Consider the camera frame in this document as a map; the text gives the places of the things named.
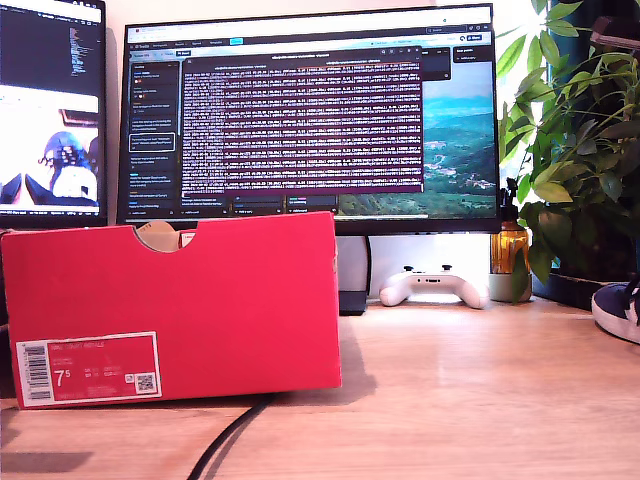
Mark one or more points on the red cardboard shoebox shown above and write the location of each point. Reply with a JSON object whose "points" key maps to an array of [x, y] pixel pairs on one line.
{"points": [[200, 310]]}

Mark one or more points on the blue suede sneaker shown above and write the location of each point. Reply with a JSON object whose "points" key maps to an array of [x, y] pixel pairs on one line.
{"points": [[615, 312]]}

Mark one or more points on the black monitor stand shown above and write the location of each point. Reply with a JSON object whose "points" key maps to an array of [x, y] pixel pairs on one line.
{"points": [[352, 302]]}

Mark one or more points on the large black computer monitor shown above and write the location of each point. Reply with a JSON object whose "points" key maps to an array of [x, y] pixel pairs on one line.
{"points": [[300, 125]]}

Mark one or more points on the white game controller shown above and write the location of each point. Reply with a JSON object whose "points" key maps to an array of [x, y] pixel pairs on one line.
{"points": [[430, 285]]}

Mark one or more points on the tan packing paper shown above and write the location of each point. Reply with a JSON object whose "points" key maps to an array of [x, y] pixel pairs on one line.
{"points": [[155, 237]]}

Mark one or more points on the white ceramic pot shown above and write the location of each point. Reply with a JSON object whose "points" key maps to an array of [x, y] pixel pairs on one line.
{"points": [[500, 287]]}

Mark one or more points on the amber pump bottle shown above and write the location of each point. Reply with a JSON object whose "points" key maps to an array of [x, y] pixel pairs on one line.
{"points": [[507, 245]]}

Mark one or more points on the black plant tray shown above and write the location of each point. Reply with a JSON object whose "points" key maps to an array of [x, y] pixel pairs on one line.
{"points": [[565, 292]]}

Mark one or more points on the dark green potted plant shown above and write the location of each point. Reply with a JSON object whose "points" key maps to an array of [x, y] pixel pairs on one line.
{"points": [[585, 225]]}

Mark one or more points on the light green leafy plant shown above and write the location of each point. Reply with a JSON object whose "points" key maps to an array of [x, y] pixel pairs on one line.
{"points": [[550, 47]]}

